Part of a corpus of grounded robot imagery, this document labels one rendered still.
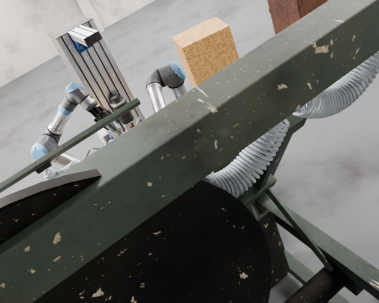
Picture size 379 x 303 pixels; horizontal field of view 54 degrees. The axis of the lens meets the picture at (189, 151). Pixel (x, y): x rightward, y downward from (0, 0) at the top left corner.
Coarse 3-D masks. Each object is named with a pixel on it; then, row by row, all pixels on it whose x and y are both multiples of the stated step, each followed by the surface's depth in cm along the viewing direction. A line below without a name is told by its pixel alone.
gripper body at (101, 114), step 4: (92, 104) 193; (96, 104) 196; (88, 108) 191; (92, 108) 192; (96, 108) 193; (92, 112) 194; (96, 112) 193; (100, 112) 192; (104, 112) 192; (108, 112) 198; (96, 116) 192; (100, 116) 194; (104, 116) 192; (96, 120) 195
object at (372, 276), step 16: (256, 208) 240; (272, 208) 223; (288, 208) 219; (272, 224) 222; (288, 224) 210; (304, 224) 206; (272, 240) 228; (320, 240) 195; (336, 240) 191; (272, 256) 235; (288, 256) 264; (336, 256) 185; (352, 256) 182; (272, 272) 241; (288, 272) 251; (304, 272) 250; (320, 272) 189; (336, 272) 186; (352, 272) 177; (368, 272) 173; (304, 288) 185; (320, 288) 183; (336, 288) 184; (352, 288) 189; (368, 288) 172
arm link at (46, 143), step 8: (40, 136) 223; (48, 136) 222; (40, 144) 216; (48, 144) 218; (56, 144) 226; (32, 152) 216; (40, 152) 215; (48, 152) 216; (64, 152) 224; (56, 160) 221; (64, 160) 221; (72, 160) 223; (80, 160) 226
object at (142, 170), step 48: (336, 0) 71; (288, 48) 63; (336, 48) 64; (192, 96) 62; (240, 96) 58; (288, 96) 63; (144, 144) 56; (192, 144) 56; (240, 144) 61; (96, 192) 51; (144, 192) 55; (48, 240) 50; (96, 240) 54; (0, 288) 49; (48, 288) 53
